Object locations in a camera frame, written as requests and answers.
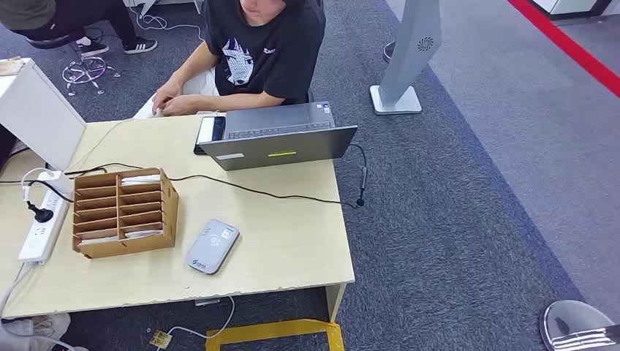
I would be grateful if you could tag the person's right hand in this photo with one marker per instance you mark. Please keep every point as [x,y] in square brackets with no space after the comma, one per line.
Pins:
[167,94]

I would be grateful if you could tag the person's left hand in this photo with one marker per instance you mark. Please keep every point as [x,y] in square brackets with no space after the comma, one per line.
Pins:
[181,105]

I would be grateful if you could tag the cardboard card organizer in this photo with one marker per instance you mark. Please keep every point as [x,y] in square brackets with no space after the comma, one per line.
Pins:
[145,244]

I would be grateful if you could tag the grey card reader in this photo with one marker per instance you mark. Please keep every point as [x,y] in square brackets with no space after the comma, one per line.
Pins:
[213,247]

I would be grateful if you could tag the person with olive top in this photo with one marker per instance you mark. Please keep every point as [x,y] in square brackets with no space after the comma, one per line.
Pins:
[29,14]

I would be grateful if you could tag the black smartphone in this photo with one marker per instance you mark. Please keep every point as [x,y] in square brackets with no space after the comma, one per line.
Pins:
[213,130]

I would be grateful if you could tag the chrome stool base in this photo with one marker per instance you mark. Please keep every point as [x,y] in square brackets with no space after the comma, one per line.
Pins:
[86,68]

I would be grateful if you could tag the grey laptop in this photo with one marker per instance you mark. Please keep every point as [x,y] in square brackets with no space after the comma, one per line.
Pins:
[281,152]

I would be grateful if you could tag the black stool seat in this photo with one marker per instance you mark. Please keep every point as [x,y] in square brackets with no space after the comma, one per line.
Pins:
[53,41]

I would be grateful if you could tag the white box cabinet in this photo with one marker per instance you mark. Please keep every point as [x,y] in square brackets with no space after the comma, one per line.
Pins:
[38,116]

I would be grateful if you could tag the white power strip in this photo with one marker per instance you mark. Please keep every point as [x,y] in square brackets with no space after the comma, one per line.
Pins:
[41,237]

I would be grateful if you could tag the dark round base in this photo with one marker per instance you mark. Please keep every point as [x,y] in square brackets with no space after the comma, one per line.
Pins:
[388,51]

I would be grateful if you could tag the small yellow circuit board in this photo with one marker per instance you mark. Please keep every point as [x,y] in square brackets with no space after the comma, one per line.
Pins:
[161,339]

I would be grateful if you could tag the grey kiosk stand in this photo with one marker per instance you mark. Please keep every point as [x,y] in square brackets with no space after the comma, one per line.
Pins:
[411,43]

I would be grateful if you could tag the yellow floor tape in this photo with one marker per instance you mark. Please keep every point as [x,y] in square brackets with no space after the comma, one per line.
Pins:
[271,330]

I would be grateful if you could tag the beige desk leg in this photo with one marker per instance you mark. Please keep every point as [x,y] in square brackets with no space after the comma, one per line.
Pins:
[335,300]

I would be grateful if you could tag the red floor tape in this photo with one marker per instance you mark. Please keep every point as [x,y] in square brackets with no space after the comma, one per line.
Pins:
[571,46]

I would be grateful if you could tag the white cabinet black base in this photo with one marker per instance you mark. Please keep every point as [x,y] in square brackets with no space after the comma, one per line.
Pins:
[571,6]

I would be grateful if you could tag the small grey bracket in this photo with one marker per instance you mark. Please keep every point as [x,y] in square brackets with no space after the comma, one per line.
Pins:
[207,302]

